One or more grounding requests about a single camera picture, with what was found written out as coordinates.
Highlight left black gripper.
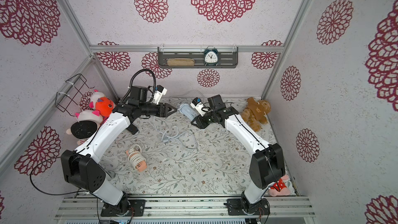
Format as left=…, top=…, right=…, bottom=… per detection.
left=139, top=102, right=177, bottom=117

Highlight light blue power strip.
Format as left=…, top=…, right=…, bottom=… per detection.
left=152, top=103, right=200, bottom=150

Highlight pink power strip white cord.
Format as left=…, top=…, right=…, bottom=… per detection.
left=125, top=144, right=148, bottom=173

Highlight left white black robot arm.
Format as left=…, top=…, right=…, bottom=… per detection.
left=61, top=85, right=177, bottom=208

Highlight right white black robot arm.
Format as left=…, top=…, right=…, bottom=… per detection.
left=191, top=95, right=286, bottom=206

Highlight floral table mat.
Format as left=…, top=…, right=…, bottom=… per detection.
left=99, top=97, right=282, bottom=196

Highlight tan pouch on shelf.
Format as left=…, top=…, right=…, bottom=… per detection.
left=167, top=58, right=195, bottom=67

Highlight brown teddy bear plush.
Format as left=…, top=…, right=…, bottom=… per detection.
left=240, top=97, right=271, bottom=132

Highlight orange fish plush toy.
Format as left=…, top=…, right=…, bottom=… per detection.
left=89, top=90, right=115, bottom=117

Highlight teal alarm clock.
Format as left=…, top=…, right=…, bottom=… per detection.
left=204, top=48, right=219, bottom=66

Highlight black faced striped plush doll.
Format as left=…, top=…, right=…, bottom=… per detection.
left=66, top=110, right=107, bottom=145

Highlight pink plush red dotted dress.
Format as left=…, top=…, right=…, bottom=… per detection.
left=269, top=175, right=291, bottom=197

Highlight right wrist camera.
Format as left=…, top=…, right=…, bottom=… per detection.
left=190, top=97, right=206, bottom=116

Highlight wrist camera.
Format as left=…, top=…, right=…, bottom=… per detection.
left=190, top=97, right=206, bottom=116
left=152, top=85, right=167, bottom=105

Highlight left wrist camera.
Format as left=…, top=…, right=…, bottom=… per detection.
left=152, top=85, right=167, bottom=105

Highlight grey wall shelf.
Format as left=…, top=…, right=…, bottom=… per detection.
left=158, top=46, right=238, bottom=68

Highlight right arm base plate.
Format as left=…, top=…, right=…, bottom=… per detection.
left=224, top=198, right=271, bottom=216

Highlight black wire wall basket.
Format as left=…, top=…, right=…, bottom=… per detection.
left=54, top=73, right=95, bottom=117

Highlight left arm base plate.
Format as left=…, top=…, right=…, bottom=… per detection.
left=100, top=199, right=146, bottom=217

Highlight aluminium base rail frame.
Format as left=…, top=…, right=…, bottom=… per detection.
left=54, top=196, right=316, bottom=223

